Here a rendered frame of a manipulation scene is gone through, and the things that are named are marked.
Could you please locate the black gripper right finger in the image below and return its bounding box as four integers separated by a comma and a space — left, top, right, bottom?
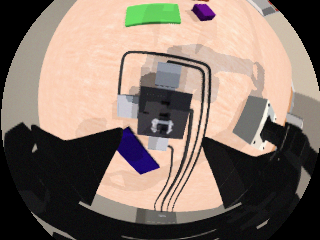
201, 136, 281, 209

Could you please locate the green flat rectangular slab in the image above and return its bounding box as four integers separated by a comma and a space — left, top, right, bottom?
124, 3, 181, 28

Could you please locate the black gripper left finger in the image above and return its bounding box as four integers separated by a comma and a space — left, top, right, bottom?
31, 125, 123, 205

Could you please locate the purple cube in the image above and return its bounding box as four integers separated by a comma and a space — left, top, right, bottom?
192, 4, 217, 21

